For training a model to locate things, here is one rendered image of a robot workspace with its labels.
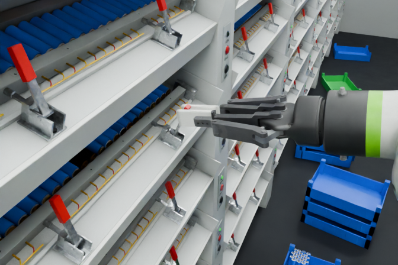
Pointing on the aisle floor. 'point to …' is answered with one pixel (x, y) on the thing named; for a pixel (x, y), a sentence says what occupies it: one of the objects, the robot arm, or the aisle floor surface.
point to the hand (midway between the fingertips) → (198, 116)
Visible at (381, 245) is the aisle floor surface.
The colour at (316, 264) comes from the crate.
